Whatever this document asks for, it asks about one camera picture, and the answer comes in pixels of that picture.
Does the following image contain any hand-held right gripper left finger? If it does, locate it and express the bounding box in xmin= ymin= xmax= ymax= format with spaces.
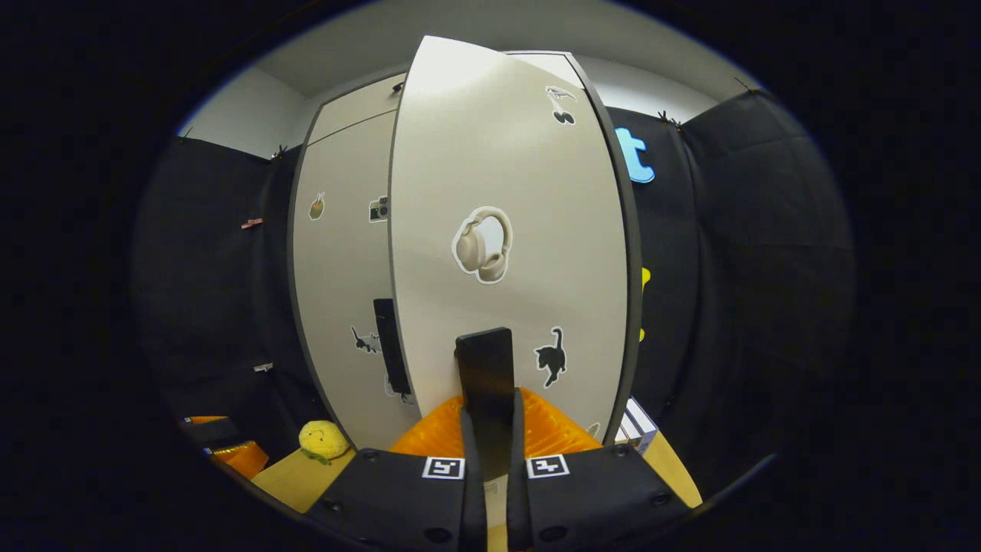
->
xmin=307 ymin=391 xmax=488 ymax=552

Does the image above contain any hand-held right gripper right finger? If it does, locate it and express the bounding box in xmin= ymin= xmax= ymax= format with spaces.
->
xmin=506 ymin=387 xmax=694 ymax=552

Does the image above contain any black door handle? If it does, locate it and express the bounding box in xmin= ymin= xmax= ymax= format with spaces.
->
xmin=373 ymin=298 xmax=412 ymax=396
xmin=454 ymin=327 xmax=514 ymax=480

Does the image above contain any white shoe cabinet door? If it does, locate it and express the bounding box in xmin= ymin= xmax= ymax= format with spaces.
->
xmin=293 ymin=110 xmax=422 ymax=452
xmin=389 ymin=34 xmax=643 ymax=449

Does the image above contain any double-door shoe cabinet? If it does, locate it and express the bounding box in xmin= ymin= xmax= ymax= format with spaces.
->
xmin=287 ymin=50 xmax=591 ymax=453

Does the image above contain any yellow plush toy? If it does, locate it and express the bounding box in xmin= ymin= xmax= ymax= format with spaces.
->
xmin=298 ymin=419 xmax=351 ymax=466

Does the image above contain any black backdrop cloth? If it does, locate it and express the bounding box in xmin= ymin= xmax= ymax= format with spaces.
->
xmin=609 ymin=88 xmax=855 ymax=476
xmin=130 ymin=136 xmax=338 ymax=461

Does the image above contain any white box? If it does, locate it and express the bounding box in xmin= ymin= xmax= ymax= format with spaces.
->
xmin=613 ymin=396 xmax=660 ymax=455

